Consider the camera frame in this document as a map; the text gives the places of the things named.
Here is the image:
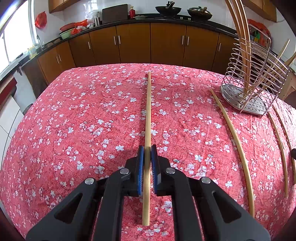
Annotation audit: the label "red plastic bag on wall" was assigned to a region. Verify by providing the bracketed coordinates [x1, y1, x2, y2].
[35, 11, 47, 30]

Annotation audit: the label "lower wooden kitchen cabinets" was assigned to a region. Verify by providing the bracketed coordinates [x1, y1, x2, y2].
[22, 22, 235, 96]

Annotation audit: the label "lidded black wok right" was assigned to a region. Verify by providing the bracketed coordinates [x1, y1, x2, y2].
[187, 6, 212, 21]

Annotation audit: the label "black gas stove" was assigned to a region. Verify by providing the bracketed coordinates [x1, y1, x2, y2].
[152, 14, 212, 22]

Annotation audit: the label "dark wooden cutting board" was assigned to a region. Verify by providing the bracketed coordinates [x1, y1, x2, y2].
[102, 4, 128, 24]

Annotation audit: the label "green basin with red bags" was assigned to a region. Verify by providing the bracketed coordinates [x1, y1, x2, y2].
[59, 19, 89, 40]

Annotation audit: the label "red sauce bottle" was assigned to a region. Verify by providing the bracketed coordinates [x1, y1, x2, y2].
[129, 6, 135, 19]

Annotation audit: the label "yellow dish soap bottle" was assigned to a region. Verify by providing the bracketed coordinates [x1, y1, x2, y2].
[28, 46, 37, 59]

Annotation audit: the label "black wok left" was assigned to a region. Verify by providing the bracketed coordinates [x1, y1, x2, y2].
[155, 1, 182, 17]

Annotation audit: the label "left window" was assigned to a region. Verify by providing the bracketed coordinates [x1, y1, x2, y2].
[1, 1, 36, 73]

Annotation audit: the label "red bag with bottles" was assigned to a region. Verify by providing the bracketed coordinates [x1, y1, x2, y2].
[247, 19, 271, 47]

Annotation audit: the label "wire utensil holder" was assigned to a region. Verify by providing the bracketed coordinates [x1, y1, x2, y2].
[220, 22, 291, 117]

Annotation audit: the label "beige carved side table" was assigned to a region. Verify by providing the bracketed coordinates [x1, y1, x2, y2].
[278, 68, 295, 100]

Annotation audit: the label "wooden chopstick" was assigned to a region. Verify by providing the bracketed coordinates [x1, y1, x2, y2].
[209, 88, 255, 218]
[142, 71, 152, 226]
[267, 111, 288, 198]
[252, 39, 295, 98]
[235, 1, 251, 95]
[255, 53, 295, 96]
[225, 0, 247, 98]
[272, 105, 296, 185]

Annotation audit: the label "red floral tablecloth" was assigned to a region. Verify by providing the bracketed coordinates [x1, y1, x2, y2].
[1, 64, 295, 240]

